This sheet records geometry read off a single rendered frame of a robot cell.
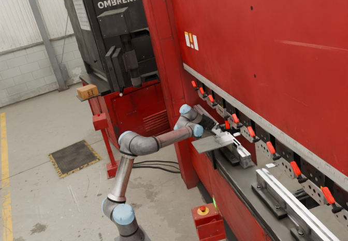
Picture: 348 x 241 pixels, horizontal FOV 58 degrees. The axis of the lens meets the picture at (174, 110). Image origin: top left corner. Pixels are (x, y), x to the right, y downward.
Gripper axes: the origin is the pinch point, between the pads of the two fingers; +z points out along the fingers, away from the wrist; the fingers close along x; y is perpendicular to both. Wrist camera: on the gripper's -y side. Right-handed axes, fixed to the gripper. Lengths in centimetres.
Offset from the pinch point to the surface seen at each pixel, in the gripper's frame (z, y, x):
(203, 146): -3.8, -11.8, -0.9
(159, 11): -68, 50, 87
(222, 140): 5.7, -0.2, -0.9
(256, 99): -29, 33, -52
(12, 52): -186, -194, 640
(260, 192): 13, -7, -53
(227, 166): 12.3, -12.1, -15.2
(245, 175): 16.5, -7.2, -30.7
